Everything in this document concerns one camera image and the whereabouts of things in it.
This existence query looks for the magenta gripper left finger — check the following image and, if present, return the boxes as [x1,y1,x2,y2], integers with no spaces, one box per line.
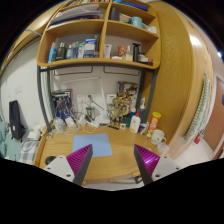
[66,145,93,186]

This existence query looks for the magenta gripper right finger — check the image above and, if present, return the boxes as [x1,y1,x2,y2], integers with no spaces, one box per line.
[134,144,160,185]

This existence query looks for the black computer mouse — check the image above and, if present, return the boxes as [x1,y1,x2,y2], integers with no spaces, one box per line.
[45,156,56,165]

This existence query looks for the clear plastic cup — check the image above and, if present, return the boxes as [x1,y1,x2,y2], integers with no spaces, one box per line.
[157,143,169,155]

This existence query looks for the white mug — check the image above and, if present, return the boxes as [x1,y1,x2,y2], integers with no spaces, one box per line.
[151,129,166,145]

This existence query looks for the white glue bottle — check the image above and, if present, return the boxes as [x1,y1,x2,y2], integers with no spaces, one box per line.
[129,112,141,133]

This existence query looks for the yellow chips can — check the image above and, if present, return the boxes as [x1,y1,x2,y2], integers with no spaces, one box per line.
[146,112,161,138]

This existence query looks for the blue spray bottle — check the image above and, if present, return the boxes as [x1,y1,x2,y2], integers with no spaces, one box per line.
[139,97,146,123]

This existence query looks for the blue robot figure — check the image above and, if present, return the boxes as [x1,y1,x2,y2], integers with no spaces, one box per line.
[56,98,69,120]

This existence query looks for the robot model box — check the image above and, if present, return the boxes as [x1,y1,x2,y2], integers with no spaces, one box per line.
[51,89,72,120]

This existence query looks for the black backpack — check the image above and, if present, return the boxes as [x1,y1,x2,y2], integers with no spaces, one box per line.
[9,100,25,140]

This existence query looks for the black thermos bottle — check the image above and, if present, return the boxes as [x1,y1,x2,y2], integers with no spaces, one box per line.
[133,43,140,62]

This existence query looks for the teal tape roll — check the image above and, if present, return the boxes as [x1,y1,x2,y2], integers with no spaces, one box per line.
[130,16,142,28]

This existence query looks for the wooden wall shelf unit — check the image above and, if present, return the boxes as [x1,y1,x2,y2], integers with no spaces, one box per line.
[37,0,161,69]

